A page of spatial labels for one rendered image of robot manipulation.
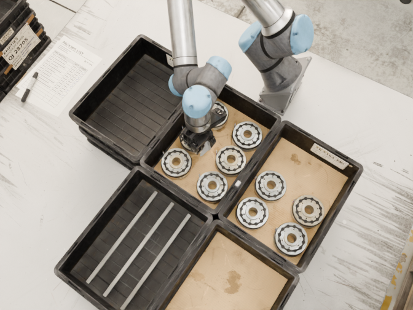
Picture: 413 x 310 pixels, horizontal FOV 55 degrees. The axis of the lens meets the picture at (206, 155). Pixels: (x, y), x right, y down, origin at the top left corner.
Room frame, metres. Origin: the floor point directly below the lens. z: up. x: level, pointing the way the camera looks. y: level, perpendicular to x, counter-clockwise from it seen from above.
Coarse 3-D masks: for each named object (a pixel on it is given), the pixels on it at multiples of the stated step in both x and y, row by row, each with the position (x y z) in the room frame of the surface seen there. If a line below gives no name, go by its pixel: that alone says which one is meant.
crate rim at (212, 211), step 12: (240, 96) 0.66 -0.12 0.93; (264, 108) 0.61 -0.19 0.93; (156, 144) 0.48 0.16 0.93; (264, 144) 0.48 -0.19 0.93; (144, 156) 0.44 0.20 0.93; (252, 156) 0.44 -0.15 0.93; (144, 168) 0.40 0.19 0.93; (168, 180) 0.36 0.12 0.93; (240, 180) 0.36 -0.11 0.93; (180, 192) 0.32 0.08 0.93; (228, 192) 0.32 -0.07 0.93; (204, 204) 0.28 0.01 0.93
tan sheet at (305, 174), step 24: (288, 144) 0.52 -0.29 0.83; (264, 168) 0.43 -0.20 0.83; (288, 168) 0.43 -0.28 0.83; (312, 168) 0.43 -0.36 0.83; (288, 192) 0.35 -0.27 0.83; (312, 192) 0.35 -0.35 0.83; (336, 192) 0.35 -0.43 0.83; (288, 216) 0.27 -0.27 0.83; (264, 240) 0.19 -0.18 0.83; (288, 240) 0.19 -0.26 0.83
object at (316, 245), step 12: (276, 132) 0.52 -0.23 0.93; (300, 132) 0.52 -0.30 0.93; (324, 144) 0.48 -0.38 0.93; (252, 168) 0.40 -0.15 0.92; (360, 168) 0.40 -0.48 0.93; (348, 192) 0.32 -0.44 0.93; (228, 204) 0.28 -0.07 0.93; (336, 216) 0.25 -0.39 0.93; (240, 228) 0.21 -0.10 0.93; (324, 228) 0.21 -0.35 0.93; (252, 240) 0.17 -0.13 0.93; (276, 252) 0.14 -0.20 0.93; (312, 252) 0.14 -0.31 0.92; (288, 264) 0.11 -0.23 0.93
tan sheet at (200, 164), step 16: (240, 112) 0.65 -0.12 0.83; (224, 128) 0.58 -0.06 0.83; (176, 144) 0.52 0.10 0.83; (224, 144) 0.52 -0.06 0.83; (160, 160) 0.46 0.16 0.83; (192, 160) 0.46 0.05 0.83; (208, 160) 0.46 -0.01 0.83; (192, 176) 0.41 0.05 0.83; (224, 176) 0.41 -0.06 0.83; (192, 192) 0.35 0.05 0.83
